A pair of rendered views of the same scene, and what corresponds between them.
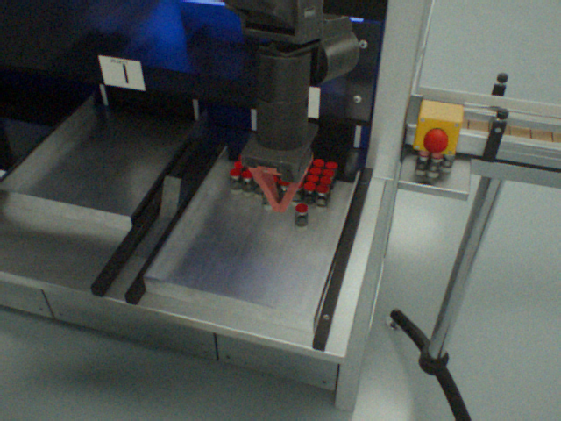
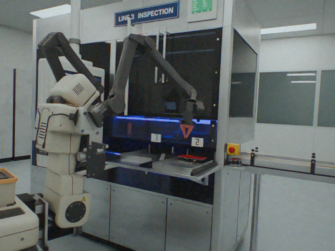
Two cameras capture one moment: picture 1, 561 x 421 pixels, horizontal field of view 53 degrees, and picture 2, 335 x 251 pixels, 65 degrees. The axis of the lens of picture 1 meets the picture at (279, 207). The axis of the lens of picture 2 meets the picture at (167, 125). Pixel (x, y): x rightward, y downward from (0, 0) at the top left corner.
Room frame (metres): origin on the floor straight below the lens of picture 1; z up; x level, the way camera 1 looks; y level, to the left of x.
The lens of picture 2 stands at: (-0.98, -0.23, 1.22)
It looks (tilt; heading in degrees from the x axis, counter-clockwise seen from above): 3 degrees down; 13
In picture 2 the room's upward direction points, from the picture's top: 3 degrees clockwise
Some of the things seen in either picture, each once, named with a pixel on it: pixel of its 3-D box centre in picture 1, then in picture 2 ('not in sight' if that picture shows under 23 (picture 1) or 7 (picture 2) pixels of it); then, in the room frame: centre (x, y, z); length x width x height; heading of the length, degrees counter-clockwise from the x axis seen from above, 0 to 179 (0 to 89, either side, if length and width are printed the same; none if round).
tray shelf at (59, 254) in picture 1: (180, 203); (164, 163); (0.76, 0.18, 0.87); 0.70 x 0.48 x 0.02; 74
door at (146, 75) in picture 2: not in sight; (138, 74); (1.03, 0.48, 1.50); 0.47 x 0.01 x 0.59; 74
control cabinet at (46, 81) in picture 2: not in sight; (72, 111); (0.83, 0.93, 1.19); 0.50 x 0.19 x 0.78; 164
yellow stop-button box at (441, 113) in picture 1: (437, 124); (234, 149); (0.82, -0.28, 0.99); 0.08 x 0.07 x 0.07; 164
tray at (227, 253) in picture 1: (262, 225); (184, 164); (0.67, 0.03, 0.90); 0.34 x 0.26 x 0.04; 163
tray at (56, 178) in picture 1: (111, 153); (148, 155); (0.87, 0.32, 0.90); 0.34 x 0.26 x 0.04; 164
